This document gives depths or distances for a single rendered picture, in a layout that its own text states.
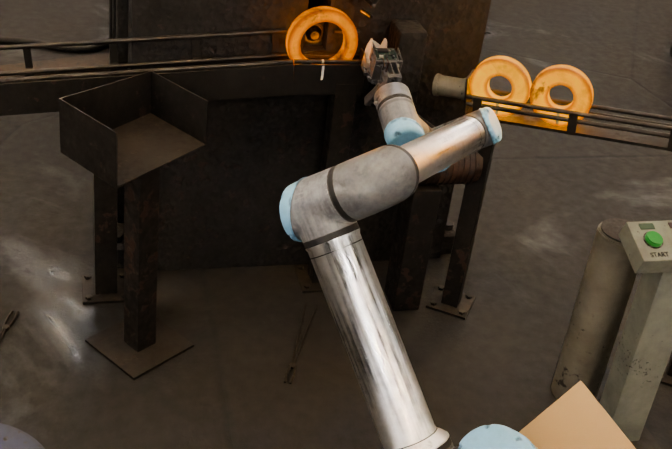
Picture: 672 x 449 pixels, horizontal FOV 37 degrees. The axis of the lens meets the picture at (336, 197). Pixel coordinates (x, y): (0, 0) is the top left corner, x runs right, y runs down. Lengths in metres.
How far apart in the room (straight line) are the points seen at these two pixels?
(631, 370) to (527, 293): 0.68
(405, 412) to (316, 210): 0.43
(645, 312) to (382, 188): 0.80
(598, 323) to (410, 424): 0.75
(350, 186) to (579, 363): 0.99
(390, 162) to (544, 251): 1.49
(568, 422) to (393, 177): 0.66
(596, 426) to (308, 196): 0.76
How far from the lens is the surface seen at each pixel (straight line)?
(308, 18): 2.55
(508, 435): 1.91
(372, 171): 1.87
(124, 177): 2.25
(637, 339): 2.45
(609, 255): 2.46
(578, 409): 2.19
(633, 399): 2.57
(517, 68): 2.58
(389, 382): 1.95
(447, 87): 2.64
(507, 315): 2.98
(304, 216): 1.92
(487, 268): 3.16
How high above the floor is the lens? 1.73
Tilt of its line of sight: 31 degrees down
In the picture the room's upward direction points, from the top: 7 degrees clockwise
